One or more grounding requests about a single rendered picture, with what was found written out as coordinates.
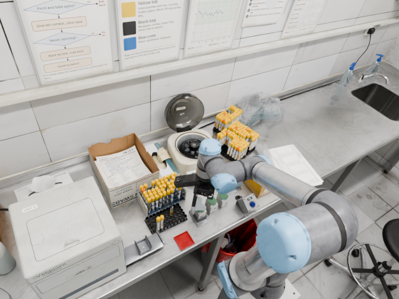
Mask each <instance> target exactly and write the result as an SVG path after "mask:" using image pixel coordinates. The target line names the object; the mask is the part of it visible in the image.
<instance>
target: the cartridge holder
mask: <svg viewBox="0 0 399 299"><path fill-rule="evenodd" d="M189 213H190V215H191V217H192V218H193V220H194V221H195V223H196V225H197V226H198V227H200V226H202V225H205V224H207V223H208V222H209V221H208V219H207V215H206V216H204V217H202V218H200V219H198V218H197V217H196V215H195V214H193V215H192V212H191V210H189Z"/></svg>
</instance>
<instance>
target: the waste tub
mask: <svg viewBox="0 0 399 299"><path fill-rule="evenodd" d="M243 182H244V184H245V185H246V186H247V188H248V189H249V190H250V191H251V192H252V193H254V195H255V197H256V198H257V199H258V198H260V197H262V196H264V195H266V194H268V193H270V191H269V190H267V189H266V188H264V187H262V186H261V185H259V184H258V183H256V182H255V181H253V180H251V179H250V180H246V181H243Z"/></svg>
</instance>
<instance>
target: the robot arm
mask: <svg viewBox="0 0 399 299"><path fill-rule="evenodd" d="M198 151H199V153H198V160H197V166H196V173H193V174H187V175H183V176H176V177H175V181H174V185H175V187H176V188H180V187H188V186H195V187H194V192H193V194H194V197H193V200H192V206H191V212H192V215H193V214H194V211H204V210H206V206H205V205H204V204H203V203H202V197H200V196H198V195H202V196H205V197H207V199H211V200H213V196H214V191H215V190H216V191H217V192H218V193H219V194H227V193H229V192H231V191H233V190H234V189H235V188H236V186H237V183H239V182H243V181H246V180H250V179H251V180H253V181H255V182H256V183H258V184H259V185H261V186H262V187H264V188H266V189H267V190H269V191H270V192H271V193H273V194H275V195H276V196H278V197H279V198H280V199H282V200H284V201H285V202H287V203H288V204H290V205H291V206H293V207H294V208H295V209H291V210H288V211H285V212H280V213H276V214H272V215H270V216H269V217H268V218H265V219H264V220H262V221H261V222H260V224H259V225H258V228H257V230H256V233H257V236H256V245H254V246H253V247H252V248H251V249H249V250H248V251H247V252H240V253H238V254H236V255H234V256H233V257H232V258H231V259H229V260H226V261H222V262H221V263H219V264H218V267H217V269H218V274H219V277H220V280H221V284H222V286H223V288H224V291H225V293H226V294H227V296H228V297H229V298H230V299H234V298H239V297H240V296H241V295H244V294H247V293H249V292H250V293H251V295H252V296H253V297H254V298H256V299H280V298H281V296H282V295H283V293H284V290H285V287H286V282H285V280H286V278H287V276H288V275H289V273H291V272H296V271H298V270H299V269H301V268H304V267H305V266H308V265H310V264H312V263H315V262H317V261H319V260H322V259H325V258H326V257H329V256H332V255H334V254H336V253H340V252H342V251H344V250H346V249H348V248H349V247H350V246H351V245H352V244H353V243H354V241H355V239H356V237H357V234H358V230H359V223H358V219H357V216H356V213H355V211H354V209H353V208H352V206H351V205H350V204H349V203H348V202H347V201H346V200H345V199H344V198H342V197H341V196H340V195H338V194H336V193H334V192H332V191H330V190H328V189H326V188H319V189H317V188H315V187H313V186H311V185H310V184H308V183H306V182H304V181H302V180H300V179H298V178H296V177H294V176H292V175H290V174H288V173H286V172H284V171H282V170H280V169H278V168H276V167H274V166H272V165H271V162H270V160H269V159H268V157H267V156H265V155H255V156H253V157H249V158H244V159H241V160H237V161H232V162H229V163H226V162H225V161H224V159H223V157H222V156H221V154H220V153H221V144H220V143H219V141H218V140H216V139H213V138H207V139H204V140H203V141H202V142H201V144H200V147H199V150H198ZM212 194H213V196H212ZM209 196H212V198H211V197H209ZM197 199H198V201H197Z"/></svg>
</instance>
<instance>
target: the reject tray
mask: <svg viewBox="0 0 399 299"><path fill-rule="evenodd" d="M174 240H175V242H176V244H177V245H178V247H179V248H180V250H181V251H183V250H185V249H187V248H188V247H190V246H192V245H194V244H195V242H194V241H193V239H192V237H191V236H190V235H189V233H188V231H185V232H183V233H181V234H179V235H177V236H175V237H174Z"/></svg>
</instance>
